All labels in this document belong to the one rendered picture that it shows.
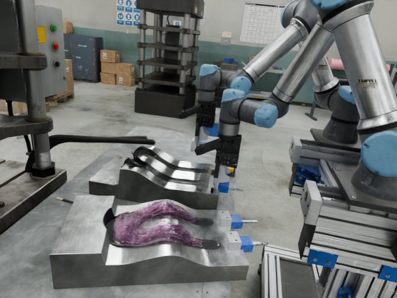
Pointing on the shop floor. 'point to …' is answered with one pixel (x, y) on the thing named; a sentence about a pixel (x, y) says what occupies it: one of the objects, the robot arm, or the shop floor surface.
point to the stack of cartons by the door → (116, 70)
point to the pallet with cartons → (67, 88)
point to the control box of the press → (7, 92)
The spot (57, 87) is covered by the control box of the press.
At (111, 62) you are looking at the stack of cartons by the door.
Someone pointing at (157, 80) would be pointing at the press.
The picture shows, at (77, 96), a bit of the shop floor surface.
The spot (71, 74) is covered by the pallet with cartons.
